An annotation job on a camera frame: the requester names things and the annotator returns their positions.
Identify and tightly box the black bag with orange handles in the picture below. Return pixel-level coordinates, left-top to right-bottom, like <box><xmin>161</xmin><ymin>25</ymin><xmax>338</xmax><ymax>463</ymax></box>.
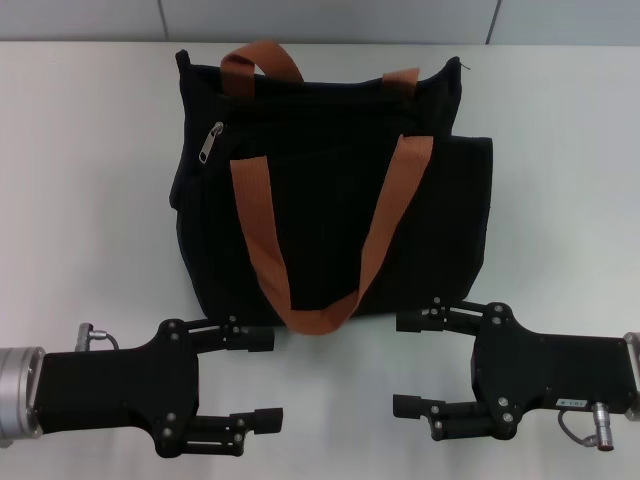
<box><xmin>168</xmin><ymin>40</ymin><xmax>496</xmax><ymax>336</ymax></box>

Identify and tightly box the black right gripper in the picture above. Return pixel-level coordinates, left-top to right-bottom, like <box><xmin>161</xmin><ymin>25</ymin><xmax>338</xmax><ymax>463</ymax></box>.
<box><xmin>392</xmin><ymin>295</ymin><xmax>640</xmax><ymax>442</ymax></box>

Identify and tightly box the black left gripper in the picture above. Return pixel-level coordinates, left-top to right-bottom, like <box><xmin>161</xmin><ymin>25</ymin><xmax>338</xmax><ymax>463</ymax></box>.
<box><xmin>33</xmin><ymin>313</ymin><xmax>284</xmax><ymax>459</ymax></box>

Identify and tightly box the silver metal zipper pull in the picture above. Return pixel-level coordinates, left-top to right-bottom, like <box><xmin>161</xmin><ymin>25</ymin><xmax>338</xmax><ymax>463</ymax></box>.
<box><xmin>195</xmin><ymin>119</ymin><xmax>226</xmax><ymax>165</ymax></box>

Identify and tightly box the gripper cable with plug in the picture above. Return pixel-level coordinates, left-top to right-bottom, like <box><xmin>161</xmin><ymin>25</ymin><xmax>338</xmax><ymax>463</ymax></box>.
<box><xmin>556</xmin><ymin>401</ymin><xmax>620</xmax><ymax>454</ymax></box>
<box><xmin>75</xmin><ymin>322</ymin><xmax>122</xmax><ymax>354</ymax></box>

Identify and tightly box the right gripper cable with plug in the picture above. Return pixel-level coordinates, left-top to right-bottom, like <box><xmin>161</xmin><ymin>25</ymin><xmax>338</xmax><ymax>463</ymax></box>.
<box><xmin>556</xmin><ymin>401</ymin><xmax>620</xmax><ymax>454</ymax></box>

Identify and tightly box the left gripper cable with plug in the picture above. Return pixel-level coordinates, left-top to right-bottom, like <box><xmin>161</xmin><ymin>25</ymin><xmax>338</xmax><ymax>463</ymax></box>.
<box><xmin>75</xmin><ymin>322</ymin><xmax>122</xmax><ymax>354</ymax></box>

